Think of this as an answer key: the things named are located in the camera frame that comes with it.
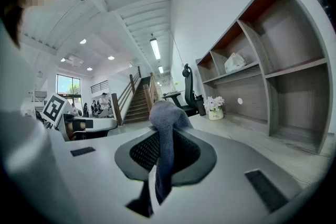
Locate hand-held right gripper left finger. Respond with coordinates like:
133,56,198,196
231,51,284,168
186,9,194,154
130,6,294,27
59,126,160,224

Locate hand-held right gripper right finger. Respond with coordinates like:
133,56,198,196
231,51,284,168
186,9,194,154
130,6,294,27
154,127,302,224

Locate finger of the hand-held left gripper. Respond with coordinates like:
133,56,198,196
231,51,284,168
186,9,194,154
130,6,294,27
86,117,118,138

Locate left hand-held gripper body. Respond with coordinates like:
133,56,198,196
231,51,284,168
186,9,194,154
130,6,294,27
41,93,94,143

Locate dark blue wiping cloth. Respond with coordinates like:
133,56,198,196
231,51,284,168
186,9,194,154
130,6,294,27
149,100,194,205

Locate grey wooden shelf unit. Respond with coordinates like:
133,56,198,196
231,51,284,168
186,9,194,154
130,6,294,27
195,0,336,156

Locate grey wood-grain table top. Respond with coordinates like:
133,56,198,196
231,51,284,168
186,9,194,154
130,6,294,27
188,112,336,189

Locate large window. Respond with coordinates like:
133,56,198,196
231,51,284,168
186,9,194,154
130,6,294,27
56,73,81,99

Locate wooden staircase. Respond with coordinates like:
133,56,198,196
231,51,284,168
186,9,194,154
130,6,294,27
111,72,161,126

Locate ceiling air conditioner unit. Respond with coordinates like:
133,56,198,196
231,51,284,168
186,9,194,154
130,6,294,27
65,56,85,68

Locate pink flowers in white pot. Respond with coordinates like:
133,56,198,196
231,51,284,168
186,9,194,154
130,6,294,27
203,95,226,121

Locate black water bottle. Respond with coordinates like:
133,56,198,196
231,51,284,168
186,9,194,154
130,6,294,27
195,94,207,116

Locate black mesh office chair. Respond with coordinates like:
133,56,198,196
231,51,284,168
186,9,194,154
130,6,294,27
167,62,201,116

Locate white tissue packet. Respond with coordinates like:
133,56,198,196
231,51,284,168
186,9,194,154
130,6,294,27
224,52,247,74

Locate white wall cable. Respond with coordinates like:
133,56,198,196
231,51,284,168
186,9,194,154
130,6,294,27
170,30,185,66

